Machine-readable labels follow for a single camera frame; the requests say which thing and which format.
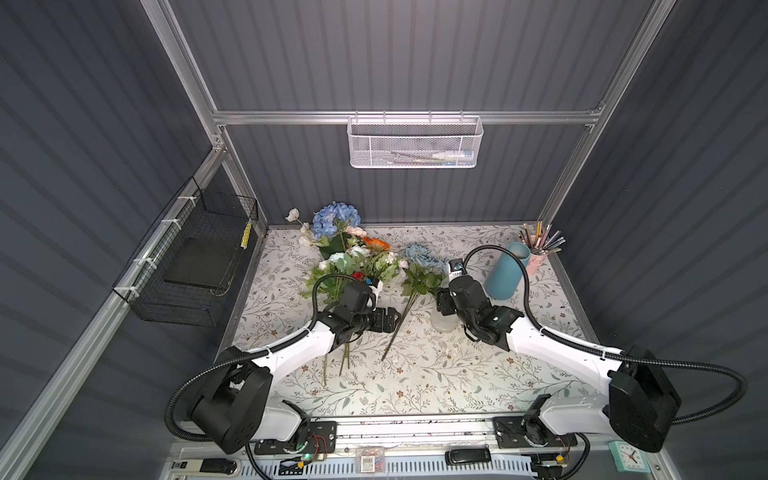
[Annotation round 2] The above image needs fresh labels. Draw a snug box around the clear glass vase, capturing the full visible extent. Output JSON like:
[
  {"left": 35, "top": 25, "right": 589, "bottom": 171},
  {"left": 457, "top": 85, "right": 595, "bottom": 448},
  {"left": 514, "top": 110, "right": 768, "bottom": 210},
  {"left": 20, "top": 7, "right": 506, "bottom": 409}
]
[{"left": 430, "top": 303, "right": 459, "bottom": 333}]

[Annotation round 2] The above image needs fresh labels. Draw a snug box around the red gerbera flower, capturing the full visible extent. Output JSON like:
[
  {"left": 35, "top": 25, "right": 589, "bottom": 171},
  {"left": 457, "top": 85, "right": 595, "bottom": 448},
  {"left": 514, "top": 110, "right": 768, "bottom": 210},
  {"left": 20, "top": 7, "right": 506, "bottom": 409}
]
[{"left": 339, "top": 272, "right": 365, "bottom": 374}]

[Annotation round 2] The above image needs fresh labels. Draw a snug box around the dusty blue rose bunch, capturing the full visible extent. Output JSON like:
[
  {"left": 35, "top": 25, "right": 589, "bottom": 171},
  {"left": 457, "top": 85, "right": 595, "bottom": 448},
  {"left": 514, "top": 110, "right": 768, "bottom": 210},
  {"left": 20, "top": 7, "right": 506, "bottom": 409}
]
[{"left": 381, "top": 242, "right": 448, "bottom": 361}]

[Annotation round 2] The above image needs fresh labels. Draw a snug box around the white pink flower bunch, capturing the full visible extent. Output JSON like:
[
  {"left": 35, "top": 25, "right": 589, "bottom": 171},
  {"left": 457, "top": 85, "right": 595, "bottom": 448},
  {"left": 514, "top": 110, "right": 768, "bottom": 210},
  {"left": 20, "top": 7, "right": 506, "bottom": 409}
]
[{"left": 305, "top": 245, "right": 405, "bottom": 351}]

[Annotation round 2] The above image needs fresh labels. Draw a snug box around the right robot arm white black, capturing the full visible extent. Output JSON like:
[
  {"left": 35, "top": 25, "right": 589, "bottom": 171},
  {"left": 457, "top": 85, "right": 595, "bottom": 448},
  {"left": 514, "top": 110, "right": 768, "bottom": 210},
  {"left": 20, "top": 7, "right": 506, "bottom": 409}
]
[{"left": 438, "top": 257, "right": 748, "bottom": 453}]

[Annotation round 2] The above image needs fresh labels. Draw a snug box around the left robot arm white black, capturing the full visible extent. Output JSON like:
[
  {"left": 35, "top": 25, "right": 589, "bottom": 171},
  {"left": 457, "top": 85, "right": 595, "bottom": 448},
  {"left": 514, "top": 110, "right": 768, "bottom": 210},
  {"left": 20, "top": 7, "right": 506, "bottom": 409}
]
[{"left": 164, "top": 274, "right": 400, "bottom": 454}]

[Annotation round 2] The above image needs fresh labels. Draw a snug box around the teal ceramic vase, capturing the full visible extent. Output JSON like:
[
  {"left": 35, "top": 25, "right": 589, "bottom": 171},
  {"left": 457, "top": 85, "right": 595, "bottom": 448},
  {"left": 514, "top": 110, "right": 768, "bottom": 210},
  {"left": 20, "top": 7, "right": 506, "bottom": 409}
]
[{"left": 485, "top": 242, "right": 531, "bottom": 300}]

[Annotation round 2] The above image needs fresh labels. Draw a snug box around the orange gerbera flower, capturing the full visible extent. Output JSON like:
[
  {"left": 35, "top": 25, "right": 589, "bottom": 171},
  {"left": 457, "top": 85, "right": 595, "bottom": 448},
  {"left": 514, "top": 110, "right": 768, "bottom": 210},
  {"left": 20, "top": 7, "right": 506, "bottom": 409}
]
[{"left": 362, "top": 236, "right": 391, "bottom": 258}]

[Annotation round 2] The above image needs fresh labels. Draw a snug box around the floral patterned table mat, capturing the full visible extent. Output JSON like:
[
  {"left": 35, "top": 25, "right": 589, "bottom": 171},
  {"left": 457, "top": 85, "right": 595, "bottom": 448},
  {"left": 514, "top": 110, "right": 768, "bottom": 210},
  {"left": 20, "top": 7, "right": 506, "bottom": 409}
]
[{"left": 228, "top": 225, "right": 596, "bottom": 417}]

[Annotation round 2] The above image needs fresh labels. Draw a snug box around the pink pencil cup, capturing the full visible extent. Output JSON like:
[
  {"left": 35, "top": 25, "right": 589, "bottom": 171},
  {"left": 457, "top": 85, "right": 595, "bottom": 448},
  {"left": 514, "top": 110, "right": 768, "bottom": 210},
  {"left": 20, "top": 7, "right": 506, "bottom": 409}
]
[{"left": 526, "top": 252, "right": 547, "bottom": 279}]

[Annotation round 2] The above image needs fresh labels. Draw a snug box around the blue hydrangea flower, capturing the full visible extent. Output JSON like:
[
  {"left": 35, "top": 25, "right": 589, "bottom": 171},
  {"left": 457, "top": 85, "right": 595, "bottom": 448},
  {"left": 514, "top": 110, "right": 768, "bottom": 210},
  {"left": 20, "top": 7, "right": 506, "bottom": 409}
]
[{"left": 311, "top": 202, "right": 361, "bottom": 260}]

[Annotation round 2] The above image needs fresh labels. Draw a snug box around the white marker in basket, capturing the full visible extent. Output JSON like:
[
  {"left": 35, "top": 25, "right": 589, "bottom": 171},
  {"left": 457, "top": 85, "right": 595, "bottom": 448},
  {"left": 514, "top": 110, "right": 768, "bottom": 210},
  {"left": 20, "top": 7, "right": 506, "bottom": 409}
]
[{"left": 391, "top": 150, "right": 475, "bottom": 166}]

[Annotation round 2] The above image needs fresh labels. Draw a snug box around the black remote device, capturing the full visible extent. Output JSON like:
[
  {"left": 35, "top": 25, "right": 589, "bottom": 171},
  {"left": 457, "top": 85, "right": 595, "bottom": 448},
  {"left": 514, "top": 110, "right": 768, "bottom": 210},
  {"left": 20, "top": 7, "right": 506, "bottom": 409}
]
[{"left": 445, "top": 447, "right": 491, "bottom": 466}]

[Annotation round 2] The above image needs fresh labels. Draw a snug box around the white power strip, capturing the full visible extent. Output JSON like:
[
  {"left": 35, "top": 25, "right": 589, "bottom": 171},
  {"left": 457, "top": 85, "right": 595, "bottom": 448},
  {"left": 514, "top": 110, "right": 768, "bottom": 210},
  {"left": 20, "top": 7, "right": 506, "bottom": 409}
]
[{"left": 170, "top": 458, "right": 242, "bottom": 478}]

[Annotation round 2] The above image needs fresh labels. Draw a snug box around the teal small clock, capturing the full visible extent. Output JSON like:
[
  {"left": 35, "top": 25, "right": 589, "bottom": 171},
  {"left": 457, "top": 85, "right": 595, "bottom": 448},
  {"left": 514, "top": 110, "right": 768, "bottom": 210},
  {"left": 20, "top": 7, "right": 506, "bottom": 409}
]
[{"left": 608, "top": 441, "right": 651, "bottom": 474}]

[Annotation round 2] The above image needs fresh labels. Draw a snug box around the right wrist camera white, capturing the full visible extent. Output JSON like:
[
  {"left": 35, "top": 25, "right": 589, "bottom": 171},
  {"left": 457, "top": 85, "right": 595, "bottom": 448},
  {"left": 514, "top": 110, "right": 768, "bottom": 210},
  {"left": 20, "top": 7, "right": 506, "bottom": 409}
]
[{"left": 447, "top": 258, "right": 466, "bottom": 281}]

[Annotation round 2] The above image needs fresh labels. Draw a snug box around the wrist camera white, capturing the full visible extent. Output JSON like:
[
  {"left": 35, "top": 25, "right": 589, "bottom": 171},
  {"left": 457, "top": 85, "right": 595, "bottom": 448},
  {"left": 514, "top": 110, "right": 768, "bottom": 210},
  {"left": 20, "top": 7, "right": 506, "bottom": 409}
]
[
  {"left": 447, "top": 258, "right": 466, "bottom": 281},
  {"left": 366, "top": 277, "right": 384, "bottom": 299}
]

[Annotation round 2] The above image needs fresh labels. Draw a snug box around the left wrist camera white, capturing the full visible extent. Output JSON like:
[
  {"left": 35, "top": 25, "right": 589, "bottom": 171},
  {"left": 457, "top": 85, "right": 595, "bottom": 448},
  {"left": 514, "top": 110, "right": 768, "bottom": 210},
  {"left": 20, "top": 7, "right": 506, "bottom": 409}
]
[{"left": 366, "top": 277, "right": 384, "bottom": 299}]

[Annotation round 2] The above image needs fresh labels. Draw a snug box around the white wire mesh basket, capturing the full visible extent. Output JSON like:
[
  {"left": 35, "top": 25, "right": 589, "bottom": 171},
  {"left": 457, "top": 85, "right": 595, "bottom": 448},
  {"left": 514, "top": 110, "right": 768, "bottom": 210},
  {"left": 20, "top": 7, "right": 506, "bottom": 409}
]
[{"left": 346, "top": 113, "right": 484, "bottom": 169}]

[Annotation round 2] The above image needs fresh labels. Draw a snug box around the black wire basket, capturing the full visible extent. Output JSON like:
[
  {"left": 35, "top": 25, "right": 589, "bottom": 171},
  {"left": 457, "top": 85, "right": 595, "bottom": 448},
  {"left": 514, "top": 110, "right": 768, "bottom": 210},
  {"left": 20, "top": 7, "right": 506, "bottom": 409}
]
[{"left": 113, "top": 180, "right": 259, "bottom": 327}]

